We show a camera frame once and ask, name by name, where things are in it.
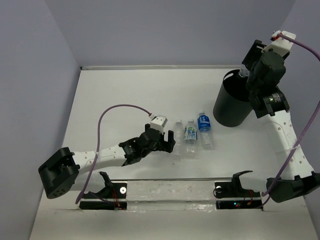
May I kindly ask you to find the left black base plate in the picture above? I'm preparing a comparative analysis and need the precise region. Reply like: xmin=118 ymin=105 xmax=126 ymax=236
xmin=79 ymin=181 xmax=128 ymax=211

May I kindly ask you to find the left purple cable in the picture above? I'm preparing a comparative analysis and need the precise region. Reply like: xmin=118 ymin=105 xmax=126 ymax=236
xmin=74 ymin=104 xmax=157 ymax=208

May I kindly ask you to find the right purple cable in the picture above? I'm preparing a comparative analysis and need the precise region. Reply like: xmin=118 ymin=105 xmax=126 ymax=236
xmin=259 ymin=33 xmax=320 ymax=208

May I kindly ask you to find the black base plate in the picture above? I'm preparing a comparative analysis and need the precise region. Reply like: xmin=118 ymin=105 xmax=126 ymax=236
xmin=79 ymin=181 xmax=128 ymax=211
xmin=212 ymin=181 xmax=263 ymax=210

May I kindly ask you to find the black label clear bottle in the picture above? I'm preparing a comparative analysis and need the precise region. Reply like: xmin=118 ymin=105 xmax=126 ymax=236
xmin=238 ymin=69 xmax=250 ymax=78

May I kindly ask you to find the purple cable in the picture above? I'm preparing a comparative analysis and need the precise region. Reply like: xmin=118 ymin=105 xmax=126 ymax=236
xmin=74 ymin=104 xmax=157 ymax=208
xmin=259 ymin=33 xmax=320 ymax=208

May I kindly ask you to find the black cylindrical bin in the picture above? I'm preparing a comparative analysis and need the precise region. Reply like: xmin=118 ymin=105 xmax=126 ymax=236
xmin=213 ymin=69 xmax=253 ymax=128

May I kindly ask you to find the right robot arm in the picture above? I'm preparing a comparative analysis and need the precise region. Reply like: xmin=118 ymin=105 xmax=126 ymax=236
xmin=230 ymin=32 xmax=320 ymax=203

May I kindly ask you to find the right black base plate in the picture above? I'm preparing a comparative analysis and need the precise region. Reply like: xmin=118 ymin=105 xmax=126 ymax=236
xmin=212 ymin=181 xmax=263 ymax=210

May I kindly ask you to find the green white label bottle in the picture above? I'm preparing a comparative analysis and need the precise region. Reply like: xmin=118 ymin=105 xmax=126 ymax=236
xmin=184 ymin=119 xmax=198 ymax=158

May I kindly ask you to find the clear unlabeled bottle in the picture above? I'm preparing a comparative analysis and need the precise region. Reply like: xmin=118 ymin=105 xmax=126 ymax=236
xmin=173 ymin=119 xmax=184 ymax=159

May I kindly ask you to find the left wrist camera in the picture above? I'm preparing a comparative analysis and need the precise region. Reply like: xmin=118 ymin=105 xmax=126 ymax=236
xmin=149 ymin=114 xmax=168 ymax=134

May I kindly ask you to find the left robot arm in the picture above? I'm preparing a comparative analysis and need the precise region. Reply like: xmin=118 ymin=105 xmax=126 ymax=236
xmin=38 ymin=124 xmax=176 ymax=199

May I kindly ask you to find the blue label bottle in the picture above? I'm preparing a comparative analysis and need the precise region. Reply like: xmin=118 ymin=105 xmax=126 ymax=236
xmin=197 ymin=110 xmax=213 ymax=150

